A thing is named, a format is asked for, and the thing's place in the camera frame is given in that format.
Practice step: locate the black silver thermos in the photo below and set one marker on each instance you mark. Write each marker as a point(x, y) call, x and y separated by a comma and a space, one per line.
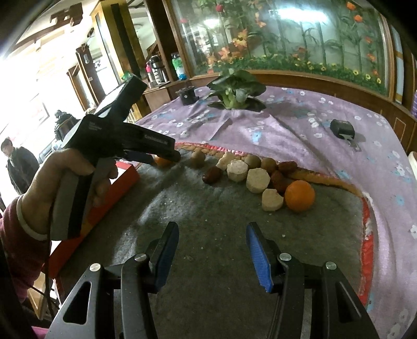
point(159, 70)

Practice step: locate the green plastic bottle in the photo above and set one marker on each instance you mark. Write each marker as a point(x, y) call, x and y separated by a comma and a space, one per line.
point(178, 66)

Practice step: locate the small orange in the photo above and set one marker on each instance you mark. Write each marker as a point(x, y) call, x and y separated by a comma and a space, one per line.
point(161, 162)

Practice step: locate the pink bottle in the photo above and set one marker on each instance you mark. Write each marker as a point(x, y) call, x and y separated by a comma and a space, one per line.
point(150, 73)

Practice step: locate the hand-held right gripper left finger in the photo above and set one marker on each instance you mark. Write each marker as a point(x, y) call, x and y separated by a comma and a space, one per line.
point(167, 249)

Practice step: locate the grey felt mat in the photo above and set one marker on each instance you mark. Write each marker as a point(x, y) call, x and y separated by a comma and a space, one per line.
point(211, 212)

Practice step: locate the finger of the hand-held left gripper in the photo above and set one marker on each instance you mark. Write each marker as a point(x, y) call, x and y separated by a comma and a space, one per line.
point(140, 156)
point(167, 155)

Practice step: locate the large orange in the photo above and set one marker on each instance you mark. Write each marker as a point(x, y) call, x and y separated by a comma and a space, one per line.
point(299, 196)

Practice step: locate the beige sugarcane chunk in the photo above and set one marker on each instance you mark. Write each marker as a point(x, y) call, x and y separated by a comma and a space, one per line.
point(225, 161)
point(237, 170)
point(257, 181)
point(271, 200)

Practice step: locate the framed wall picture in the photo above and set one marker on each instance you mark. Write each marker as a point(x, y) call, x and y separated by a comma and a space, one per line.
point(42, 112)

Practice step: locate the purple bottle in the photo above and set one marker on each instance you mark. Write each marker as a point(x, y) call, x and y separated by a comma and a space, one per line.
point(414, 104)

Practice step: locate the floral bamboo wall panel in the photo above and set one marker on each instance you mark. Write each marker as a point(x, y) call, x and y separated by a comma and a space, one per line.
point(293, 32)

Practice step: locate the person's left hand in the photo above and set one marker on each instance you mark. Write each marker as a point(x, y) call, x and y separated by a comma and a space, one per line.
point(49, 182)

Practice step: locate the black box with metal clip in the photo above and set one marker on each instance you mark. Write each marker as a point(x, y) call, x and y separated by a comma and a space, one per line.
point(342, 128)

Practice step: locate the red box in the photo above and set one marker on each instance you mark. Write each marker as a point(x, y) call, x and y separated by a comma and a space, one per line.
point(114, 195)

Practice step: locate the purple floral blanket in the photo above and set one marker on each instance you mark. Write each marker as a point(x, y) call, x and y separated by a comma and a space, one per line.
point(293, 114)

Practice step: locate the wooden shelf cabinet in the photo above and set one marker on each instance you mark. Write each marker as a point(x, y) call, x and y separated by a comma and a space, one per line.
point(120, 32)

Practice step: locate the wooden wall ornament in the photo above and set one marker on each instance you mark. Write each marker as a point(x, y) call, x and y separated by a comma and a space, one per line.
point(70, 16)

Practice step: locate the black round container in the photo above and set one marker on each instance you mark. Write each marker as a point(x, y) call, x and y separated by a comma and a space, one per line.
point(187, 96)

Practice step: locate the red date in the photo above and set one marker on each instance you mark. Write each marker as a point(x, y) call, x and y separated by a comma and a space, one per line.
point(287, 167)
point(278, 181)
point(211, 176)

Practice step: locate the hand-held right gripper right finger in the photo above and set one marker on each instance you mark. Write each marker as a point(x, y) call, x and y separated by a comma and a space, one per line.
point(259, 257)

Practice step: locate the green bok choy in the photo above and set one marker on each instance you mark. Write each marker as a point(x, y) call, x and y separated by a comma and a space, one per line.
point(233, 93)

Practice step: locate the dark figurine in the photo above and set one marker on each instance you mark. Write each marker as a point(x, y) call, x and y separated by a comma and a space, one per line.
point(62, 124)

